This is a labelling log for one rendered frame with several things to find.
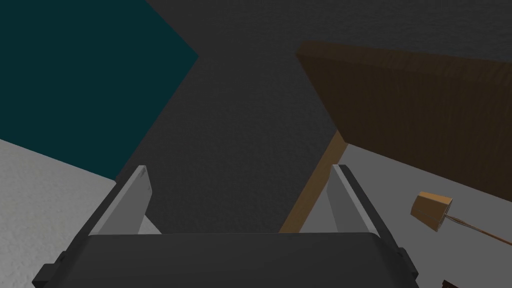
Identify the brown shaded lamp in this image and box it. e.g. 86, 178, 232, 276
409, 191, 512, 246

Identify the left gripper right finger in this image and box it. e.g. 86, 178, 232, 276
326, 163, 388, 237

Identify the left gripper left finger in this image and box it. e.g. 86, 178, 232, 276
88, 164, 153, 237

